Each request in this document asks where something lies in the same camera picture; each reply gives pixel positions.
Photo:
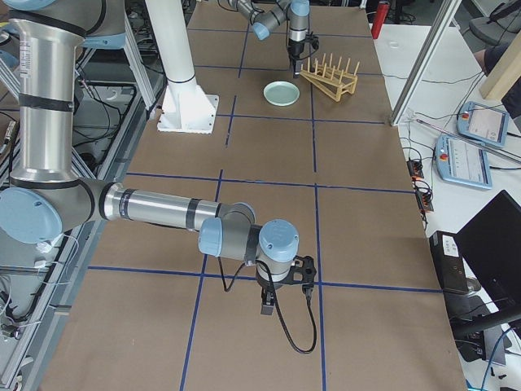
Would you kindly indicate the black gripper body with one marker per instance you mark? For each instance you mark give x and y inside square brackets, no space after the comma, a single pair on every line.
[294,50]
[268,287]

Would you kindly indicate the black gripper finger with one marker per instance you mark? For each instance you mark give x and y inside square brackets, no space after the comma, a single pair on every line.
[267,304]
[296,67]

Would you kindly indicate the light green plate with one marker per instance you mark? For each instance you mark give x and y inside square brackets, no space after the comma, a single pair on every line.
[281,93]

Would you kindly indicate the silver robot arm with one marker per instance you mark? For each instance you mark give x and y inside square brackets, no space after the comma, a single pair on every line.
[45,198]
[295,14]

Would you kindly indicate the wooden plate rack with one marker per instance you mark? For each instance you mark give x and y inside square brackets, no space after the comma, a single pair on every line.
[334,79]

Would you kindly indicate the red water bottle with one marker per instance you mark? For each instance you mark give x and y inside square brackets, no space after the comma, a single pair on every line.
[379,18]

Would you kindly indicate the orange black connector upper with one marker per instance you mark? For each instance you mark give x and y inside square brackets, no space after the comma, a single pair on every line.
[415,169]

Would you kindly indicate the orange black connector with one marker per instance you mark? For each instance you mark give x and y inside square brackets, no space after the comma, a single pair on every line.
[415,169]
[424,199]

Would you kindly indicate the orange black connector lower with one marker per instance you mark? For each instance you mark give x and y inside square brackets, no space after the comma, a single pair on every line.
[424,199]

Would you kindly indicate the black computer box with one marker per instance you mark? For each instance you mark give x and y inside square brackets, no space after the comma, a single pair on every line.
[449,265]

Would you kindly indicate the near teach pendant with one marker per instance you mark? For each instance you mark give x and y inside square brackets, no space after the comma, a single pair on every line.
[462,163]

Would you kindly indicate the teach pendant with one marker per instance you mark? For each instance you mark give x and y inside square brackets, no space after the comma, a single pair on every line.
[462,163]
[483,123]

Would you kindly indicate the seated person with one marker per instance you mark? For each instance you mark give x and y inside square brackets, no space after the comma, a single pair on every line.
[488,58]

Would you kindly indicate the far teach pendant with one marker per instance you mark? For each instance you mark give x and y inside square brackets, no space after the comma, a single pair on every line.
[483,123]

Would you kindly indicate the wooden beam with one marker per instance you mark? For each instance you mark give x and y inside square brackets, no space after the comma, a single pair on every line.
[504,75]

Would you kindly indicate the black monitor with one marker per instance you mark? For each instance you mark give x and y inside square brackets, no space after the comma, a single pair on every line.
[490,245]

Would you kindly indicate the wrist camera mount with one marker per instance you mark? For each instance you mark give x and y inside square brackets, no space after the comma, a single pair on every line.
[302,271]
[312,40]

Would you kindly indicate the aluminium frame post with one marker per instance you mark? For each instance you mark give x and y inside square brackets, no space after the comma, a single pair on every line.
[442,21]

